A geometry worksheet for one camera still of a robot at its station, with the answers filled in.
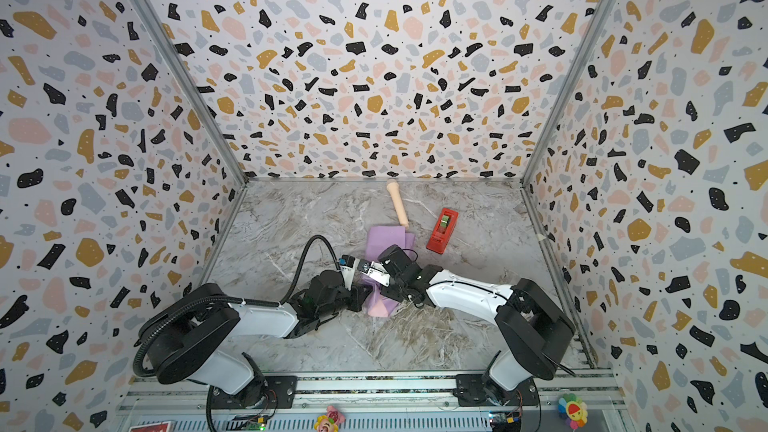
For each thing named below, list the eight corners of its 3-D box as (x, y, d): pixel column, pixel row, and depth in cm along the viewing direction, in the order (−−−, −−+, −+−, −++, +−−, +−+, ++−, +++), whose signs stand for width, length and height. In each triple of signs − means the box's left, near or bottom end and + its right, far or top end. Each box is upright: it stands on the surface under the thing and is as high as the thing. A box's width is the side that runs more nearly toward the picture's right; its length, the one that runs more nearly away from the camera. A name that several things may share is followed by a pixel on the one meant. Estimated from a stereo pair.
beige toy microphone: (397, 229, 108) (397, 224, 106) (386, 184, 123) (386, 180, 121) (410, 227, 109) (410, 222, 107) (397, 183, 124) (397, 178, 121)
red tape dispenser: (427, 249, 104) (429, 237, 98) (440, 219, 113) (442, 206, 107) (443, 255, 103) (445, 243, 97) (455, 224, 111) (458, 211, 105)
